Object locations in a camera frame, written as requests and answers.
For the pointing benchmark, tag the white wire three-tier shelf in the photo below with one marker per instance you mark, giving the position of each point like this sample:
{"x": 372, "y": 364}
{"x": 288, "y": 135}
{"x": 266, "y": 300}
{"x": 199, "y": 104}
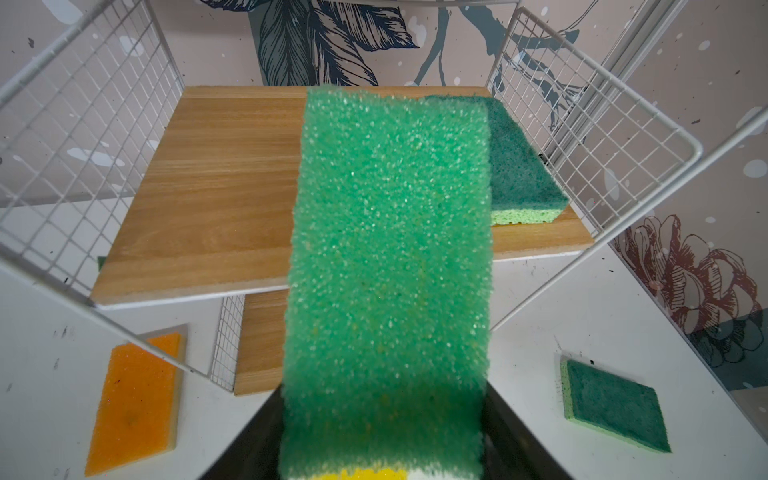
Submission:
{"x": 89, "y": 89}

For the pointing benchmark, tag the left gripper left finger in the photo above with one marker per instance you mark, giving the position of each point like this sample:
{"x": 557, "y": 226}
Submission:
{"x": 255, "y": 452}

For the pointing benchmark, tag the light green sponge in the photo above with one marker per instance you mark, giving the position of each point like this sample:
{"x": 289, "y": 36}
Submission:
{"x": 387, "y": 320}

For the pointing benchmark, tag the orange sponge near shelf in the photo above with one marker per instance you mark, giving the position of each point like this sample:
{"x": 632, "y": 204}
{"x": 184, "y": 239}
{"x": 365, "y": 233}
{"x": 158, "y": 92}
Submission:
{"x": 138, "y": 412}

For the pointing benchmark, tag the dark green sponge right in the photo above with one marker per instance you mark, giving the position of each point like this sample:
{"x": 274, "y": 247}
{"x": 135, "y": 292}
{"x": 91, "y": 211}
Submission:
{"x": 613, "y": 405}

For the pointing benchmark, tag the dark green sponge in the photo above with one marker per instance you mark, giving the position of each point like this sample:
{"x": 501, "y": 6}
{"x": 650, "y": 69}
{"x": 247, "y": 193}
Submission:
{"x": 522, "y": 190}
{"x": 613, "y": 405}

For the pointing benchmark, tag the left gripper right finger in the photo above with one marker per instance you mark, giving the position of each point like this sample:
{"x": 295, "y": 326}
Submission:
{"x": 510, "y": 450}

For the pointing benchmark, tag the yellow sponge upper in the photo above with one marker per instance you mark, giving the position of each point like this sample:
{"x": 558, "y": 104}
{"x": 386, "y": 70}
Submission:
{"x": 365, "y": 474}

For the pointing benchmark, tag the dark green sponge front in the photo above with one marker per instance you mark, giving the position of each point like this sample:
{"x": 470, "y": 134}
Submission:
{"x": 522, "y": 190}

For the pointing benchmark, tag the middle wooden shelf board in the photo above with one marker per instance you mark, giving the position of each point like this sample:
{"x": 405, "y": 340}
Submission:
{"x": 214, "y": 213}

